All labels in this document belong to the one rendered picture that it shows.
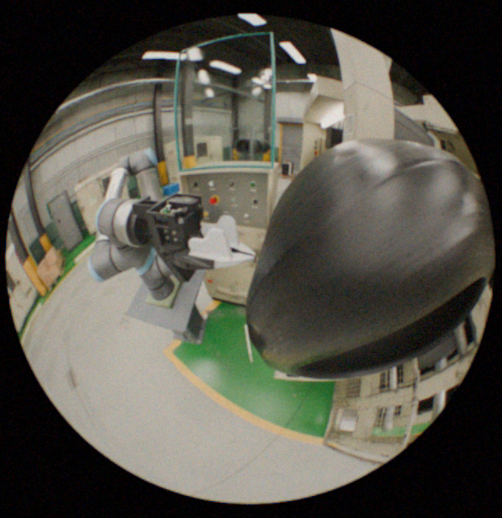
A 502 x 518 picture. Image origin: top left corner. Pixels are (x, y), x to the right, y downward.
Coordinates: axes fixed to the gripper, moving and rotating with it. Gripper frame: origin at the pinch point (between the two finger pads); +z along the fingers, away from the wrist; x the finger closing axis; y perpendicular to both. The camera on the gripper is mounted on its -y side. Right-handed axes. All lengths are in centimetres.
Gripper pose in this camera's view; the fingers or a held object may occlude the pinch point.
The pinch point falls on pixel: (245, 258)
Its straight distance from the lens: 22.8
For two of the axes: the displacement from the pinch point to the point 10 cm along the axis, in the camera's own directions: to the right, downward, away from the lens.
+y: 1.2, -7.2, -6.9
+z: 9.6, 2.5, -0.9
